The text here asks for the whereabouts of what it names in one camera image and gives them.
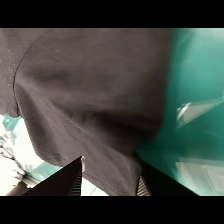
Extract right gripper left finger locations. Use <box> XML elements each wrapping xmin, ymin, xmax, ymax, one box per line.
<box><xmin>21</xmin><ymin>155</ymin><xmax>84</xmax><ymax>197</ymax></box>

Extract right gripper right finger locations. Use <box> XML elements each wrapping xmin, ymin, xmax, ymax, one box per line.
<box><xmin>135</xmin><ymin>159</ymin><xmax>200</xmax><ymax>197</ymax></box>

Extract dark grey T-shirt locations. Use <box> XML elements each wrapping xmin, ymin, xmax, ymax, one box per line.
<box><xmin>0</xmin><ymin>28</ymin><xmax>176</xmax><ymax>197</ymax></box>

